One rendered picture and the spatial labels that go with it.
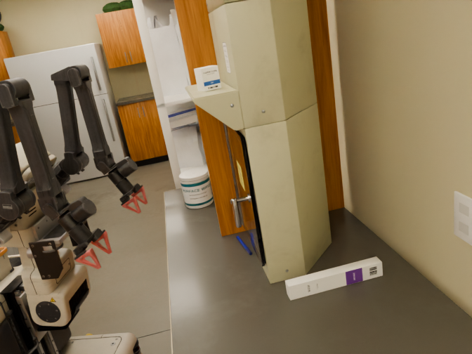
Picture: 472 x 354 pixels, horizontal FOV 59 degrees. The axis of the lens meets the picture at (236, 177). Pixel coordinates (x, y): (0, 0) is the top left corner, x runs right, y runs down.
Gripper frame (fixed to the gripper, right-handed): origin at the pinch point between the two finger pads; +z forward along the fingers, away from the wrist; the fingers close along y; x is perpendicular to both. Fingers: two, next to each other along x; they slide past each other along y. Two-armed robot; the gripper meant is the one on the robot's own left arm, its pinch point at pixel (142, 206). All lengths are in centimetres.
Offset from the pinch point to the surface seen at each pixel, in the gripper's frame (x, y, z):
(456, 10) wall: -121, -67, -8
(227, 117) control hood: -68, -59, -16
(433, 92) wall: -111, -60, 7
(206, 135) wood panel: -50, -25, -12
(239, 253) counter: -39, -39, 26
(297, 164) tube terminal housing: -74, -52, 6
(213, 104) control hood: -67, -60, -21
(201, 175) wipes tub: -28.7, 5.1, 4.6
